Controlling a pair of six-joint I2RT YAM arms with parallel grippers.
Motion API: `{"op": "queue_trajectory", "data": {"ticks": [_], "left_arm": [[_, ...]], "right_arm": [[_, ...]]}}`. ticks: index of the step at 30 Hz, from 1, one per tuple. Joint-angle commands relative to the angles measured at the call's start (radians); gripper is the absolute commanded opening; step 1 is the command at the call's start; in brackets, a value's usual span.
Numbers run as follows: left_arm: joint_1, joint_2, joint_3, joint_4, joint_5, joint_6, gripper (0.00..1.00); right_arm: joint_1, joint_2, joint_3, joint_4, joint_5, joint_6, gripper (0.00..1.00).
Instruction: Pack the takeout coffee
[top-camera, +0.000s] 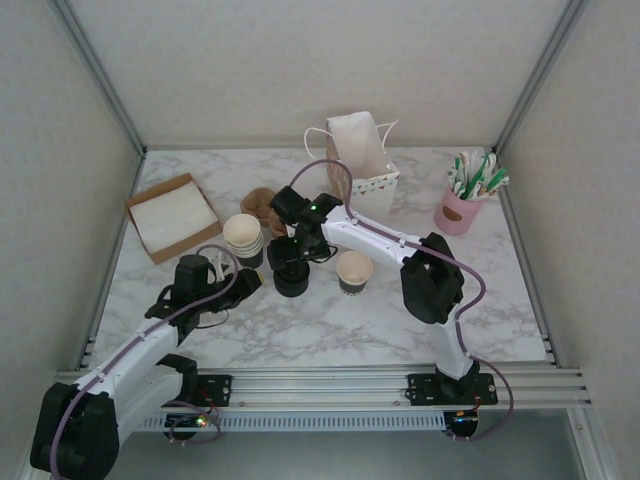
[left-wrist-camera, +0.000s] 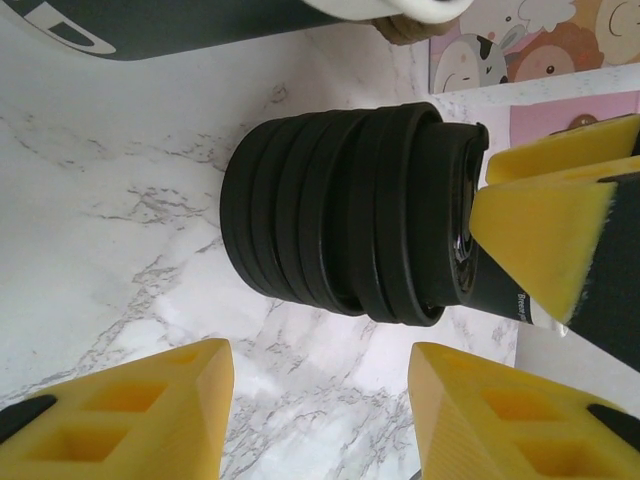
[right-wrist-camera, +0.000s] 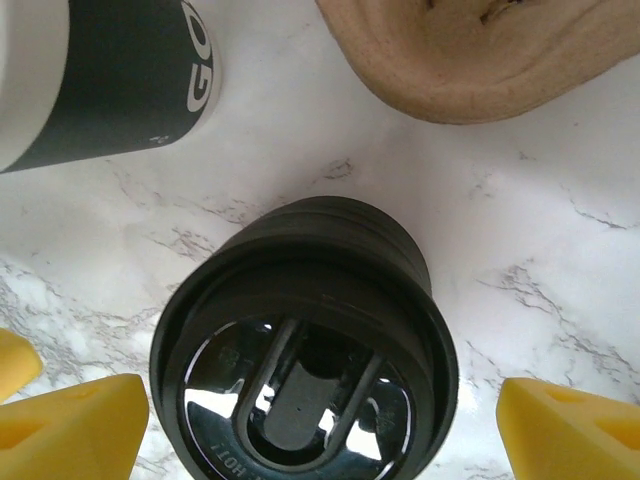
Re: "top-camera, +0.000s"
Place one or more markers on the paper coffee cups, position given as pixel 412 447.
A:
pixel 241 232

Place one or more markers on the black paper coffee cup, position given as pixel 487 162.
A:
pixel 354 270

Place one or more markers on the brown pulp cup carrier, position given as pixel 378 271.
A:
pixel 255 202

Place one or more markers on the patterned paper gift bag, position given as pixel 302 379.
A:
pixel 355 145

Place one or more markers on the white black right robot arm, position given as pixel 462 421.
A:
pixel 370 237

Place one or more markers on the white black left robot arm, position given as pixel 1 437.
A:
pixel 145 360

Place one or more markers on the black cup lid stack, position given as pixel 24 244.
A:
pixel 290 287

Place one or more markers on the brown cardboard napkin box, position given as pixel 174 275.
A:
pixel 187 240

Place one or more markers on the white paper napkin stack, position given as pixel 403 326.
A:
pixel 170 215

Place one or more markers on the small controller circuit board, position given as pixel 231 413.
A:
pixel 462 419
pixel 186 422

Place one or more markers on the pink stirrer holder cup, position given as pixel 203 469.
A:
pixel 457 215

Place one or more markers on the aluminium table side rail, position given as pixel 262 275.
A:
pixel 116 250
pixel 524 250

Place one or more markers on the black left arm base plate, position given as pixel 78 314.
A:
pixel 217 387

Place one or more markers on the thin aluminium wall rail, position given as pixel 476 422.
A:
pixel 225 147

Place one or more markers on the wide aluminium mounting rail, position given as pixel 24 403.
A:
pixel 320 387

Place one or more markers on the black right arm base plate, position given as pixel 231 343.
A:
pixel 422 390

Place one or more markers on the aluminium frame post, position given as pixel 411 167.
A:
pixel 103 75
pixel 540 75

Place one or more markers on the aluminium lower frame bar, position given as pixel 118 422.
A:
pixel 592 445

